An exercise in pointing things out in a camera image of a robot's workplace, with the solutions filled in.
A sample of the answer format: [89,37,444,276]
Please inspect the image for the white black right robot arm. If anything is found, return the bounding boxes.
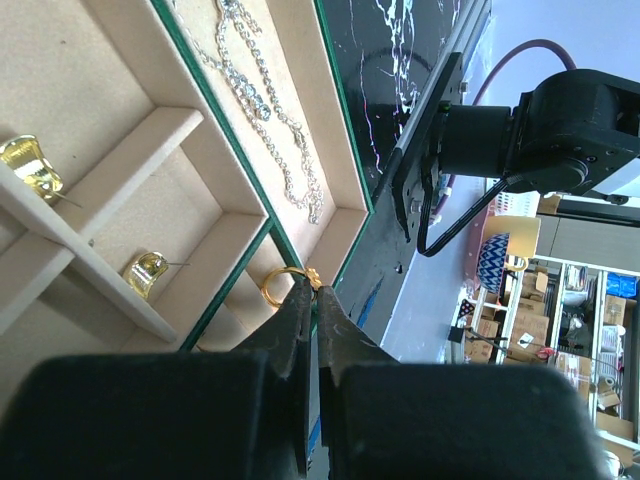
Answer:
[428,69,639,199]

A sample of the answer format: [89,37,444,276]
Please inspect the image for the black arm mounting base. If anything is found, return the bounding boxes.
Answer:
[335,52,463,320]

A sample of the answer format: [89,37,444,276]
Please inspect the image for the rhinestone silver necklace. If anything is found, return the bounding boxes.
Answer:
[172,0,326,225]

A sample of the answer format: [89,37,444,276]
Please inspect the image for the gold earring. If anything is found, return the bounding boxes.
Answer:
[1,134,81,208]
[121,251,190,301]

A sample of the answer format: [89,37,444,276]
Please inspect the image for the black marble pattern mat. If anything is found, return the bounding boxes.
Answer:
[316,0,493,187]

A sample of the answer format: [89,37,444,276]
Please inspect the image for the green jewelry tray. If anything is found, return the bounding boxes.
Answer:
[0,0,376,354]

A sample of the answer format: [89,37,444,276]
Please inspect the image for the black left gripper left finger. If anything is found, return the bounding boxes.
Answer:
[1,280,312,479]

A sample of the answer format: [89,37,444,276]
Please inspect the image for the small gold ring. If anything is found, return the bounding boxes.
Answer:
[260,266,322,309]

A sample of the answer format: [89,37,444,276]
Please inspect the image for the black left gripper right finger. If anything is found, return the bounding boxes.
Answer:
[317,287,611,479]

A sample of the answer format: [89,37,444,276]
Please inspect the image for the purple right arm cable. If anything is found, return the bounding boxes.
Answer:
[434,38,576,226]

